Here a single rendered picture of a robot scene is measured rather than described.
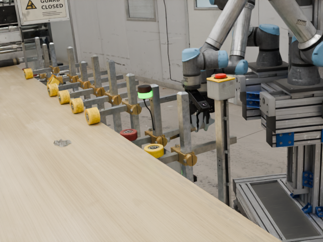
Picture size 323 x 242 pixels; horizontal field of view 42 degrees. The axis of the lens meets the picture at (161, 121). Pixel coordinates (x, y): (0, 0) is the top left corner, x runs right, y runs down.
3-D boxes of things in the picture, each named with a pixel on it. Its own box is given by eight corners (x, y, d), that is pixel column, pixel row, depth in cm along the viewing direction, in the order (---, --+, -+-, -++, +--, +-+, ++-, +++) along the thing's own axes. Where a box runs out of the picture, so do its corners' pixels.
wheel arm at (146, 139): (201, 128, 215) (201, 120, 214) (204, 129, 212) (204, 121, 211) (123, 148, 196) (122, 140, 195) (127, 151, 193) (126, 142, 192)
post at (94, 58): (105, 129, 267) (95, 54, 253) (107, 130, 265) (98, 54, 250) (100, 130, 266) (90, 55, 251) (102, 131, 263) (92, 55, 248)
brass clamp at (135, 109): (131, 108, 225) (130, 99, 223) (142, 113, 213) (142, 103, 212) (121, 110, 222) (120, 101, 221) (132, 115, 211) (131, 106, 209)
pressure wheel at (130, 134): (134, 149, 201) (132, 126, 198) (142, 153, 195) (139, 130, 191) (119, 153, 198) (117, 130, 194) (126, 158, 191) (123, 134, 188)
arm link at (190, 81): (204, 74, 177) (187, 78, 174) (204, 85, 179) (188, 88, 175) (194, 72, 184) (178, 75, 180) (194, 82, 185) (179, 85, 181)
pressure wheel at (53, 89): (59, 92, 270) (57, 96, 277) (56, 81, 271) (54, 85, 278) (50, 94, 267) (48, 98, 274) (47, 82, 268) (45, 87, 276)
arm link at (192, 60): (203, 49, 172) (182, 51, 171) (204, 75, 175) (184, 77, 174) (198, 46, 180) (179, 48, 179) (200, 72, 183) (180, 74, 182)
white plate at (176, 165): (155, 160, 211) (154, 141, 208) (182, 177, 189) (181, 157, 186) (155, 160, 211) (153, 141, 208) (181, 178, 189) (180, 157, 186)
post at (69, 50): (80, 111, 309) (70, 46, 295) (81, 112, 307) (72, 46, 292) (75, 112, 308) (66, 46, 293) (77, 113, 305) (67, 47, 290)
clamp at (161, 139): (154, 138, 207) (153, 128, 205) (167, 146, 195) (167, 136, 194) (144, 140, 204) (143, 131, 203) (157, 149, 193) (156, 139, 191)
